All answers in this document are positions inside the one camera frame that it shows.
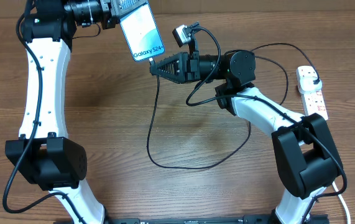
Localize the white power strip cord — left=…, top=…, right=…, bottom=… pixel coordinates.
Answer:
left=331, top=181, right=352, bottom=224

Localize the white power strip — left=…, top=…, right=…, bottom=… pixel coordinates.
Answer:
left=296, top=65, right=328, bottom=121

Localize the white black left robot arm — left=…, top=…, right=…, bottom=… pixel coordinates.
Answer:
left=5, top=1, right=118, bottom=223

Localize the white charger adapter plug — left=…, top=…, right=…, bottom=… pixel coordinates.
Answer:
left=298, top=77, right=323, bottom=95

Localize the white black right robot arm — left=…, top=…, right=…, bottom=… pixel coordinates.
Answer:
left=150, top=50, right=347, bottom=223

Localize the blue Galaxy smartphone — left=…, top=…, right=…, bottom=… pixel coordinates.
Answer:
left=120, top=1, right=165, bottom=62

